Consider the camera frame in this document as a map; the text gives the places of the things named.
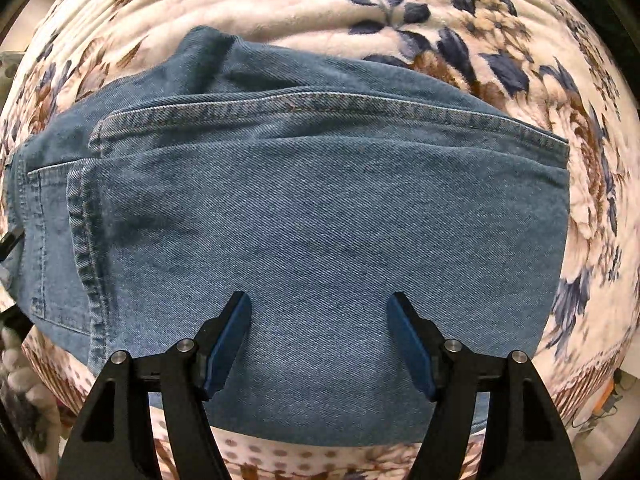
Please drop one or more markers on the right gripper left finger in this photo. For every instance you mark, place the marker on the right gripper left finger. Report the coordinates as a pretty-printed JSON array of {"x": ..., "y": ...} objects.
[{"x": 113, "y": 437}]

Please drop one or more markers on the blue denim jeans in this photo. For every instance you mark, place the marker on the blue denim jeans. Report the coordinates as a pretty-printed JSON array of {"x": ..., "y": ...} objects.
[{"x": 319, "y": 186}]

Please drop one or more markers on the floral bed blanket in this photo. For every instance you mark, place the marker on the floral bed blanket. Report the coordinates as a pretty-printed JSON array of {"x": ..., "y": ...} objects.
[{"x": 536, "y": 61}]

